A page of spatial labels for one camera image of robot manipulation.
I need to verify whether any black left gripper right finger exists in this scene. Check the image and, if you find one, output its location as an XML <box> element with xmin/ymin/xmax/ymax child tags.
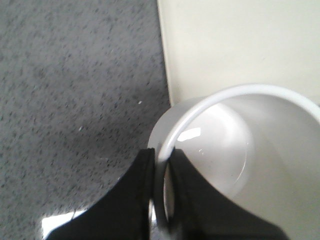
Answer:
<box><xmin>168</xmin><ymin>149</ymin><xmax>288</xmax><ymax>240</ymax></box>

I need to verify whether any cream rectangular tray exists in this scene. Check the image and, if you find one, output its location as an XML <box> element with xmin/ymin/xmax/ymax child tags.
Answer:
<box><xmin>157</xmin><ymin>0</ymin><xmax>320</xmax><ymax>104</ymax></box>

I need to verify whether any white smiley face mug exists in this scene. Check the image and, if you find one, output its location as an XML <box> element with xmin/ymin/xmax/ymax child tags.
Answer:
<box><xmin>148</xmin><ymin>84</ymin><xmax>320</xmax><ymax>240</ymax></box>

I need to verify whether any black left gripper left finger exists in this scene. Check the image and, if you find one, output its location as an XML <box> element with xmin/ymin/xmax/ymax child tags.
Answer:
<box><xmin>47</xmin><ymin>148</ymin><xmax>155</xmax><ymax>240</ymax></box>

